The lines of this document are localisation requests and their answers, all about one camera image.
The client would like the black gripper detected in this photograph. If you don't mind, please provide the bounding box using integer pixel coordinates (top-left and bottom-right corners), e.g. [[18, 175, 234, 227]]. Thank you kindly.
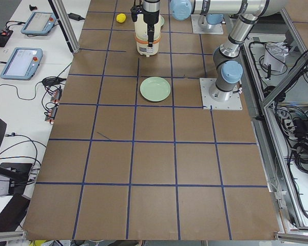
[[130, 6, 159, 48]]

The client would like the white rice cooker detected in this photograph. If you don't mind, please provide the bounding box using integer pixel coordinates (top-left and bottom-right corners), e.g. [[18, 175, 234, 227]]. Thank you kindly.
[[134, 14, 161, 57]]

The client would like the green plate near yellow fruit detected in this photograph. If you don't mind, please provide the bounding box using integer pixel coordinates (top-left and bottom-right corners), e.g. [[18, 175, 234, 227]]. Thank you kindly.
[[159, 15, 165, 27]]

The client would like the yellow toy fruit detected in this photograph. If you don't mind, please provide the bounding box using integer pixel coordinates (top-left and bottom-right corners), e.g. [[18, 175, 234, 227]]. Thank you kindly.
[[116, 13, 126, 24]]

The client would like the black power adapter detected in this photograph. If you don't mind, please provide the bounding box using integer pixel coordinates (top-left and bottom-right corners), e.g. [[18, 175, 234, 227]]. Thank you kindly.
[[68, 13, 85, 21]]

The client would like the green plate far side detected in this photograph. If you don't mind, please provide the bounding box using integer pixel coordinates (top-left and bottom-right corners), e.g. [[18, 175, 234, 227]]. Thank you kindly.
[[140, 77, 171, 102]]

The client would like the upper teach pendant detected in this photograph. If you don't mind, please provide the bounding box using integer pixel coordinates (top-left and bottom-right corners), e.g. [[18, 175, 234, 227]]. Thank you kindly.
[[21, 12, 56, 35]]

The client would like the teach pendant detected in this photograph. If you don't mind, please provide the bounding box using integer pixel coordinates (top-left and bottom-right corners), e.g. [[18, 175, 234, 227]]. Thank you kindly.
[[21, 12, 56, 35], [0, 47, 43, 80]]

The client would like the lower teach pendant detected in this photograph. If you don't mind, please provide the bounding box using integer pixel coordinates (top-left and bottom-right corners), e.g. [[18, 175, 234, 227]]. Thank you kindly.
[[0, 47, 43, 80]]

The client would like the crumpled white paper bag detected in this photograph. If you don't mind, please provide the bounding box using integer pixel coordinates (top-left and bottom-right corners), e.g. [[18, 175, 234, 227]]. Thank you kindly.
[[263, 42, 288, 73]]

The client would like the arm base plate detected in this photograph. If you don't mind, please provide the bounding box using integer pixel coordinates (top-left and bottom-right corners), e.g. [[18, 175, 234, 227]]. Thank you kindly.
[[191, 14, 223, 35], [200, 78, 243, 111]]

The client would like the aluminium frame post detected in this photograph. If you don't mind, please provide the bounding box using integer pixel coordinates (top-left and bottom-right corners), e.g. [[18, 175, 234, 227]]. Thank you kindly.
[[48, 0, 80, 54]]

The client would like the black camera stand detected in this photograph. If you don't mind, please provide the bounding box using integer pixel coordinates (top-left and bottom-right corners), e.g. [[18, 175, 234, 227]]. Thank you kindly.
[[0, 119, 32, 196]]

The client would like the black cable bundle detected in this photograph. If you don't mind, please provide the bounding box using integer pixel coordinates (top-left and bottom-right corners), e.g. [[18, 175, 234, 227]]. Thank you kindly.
[[273, 102, 308, 175]]

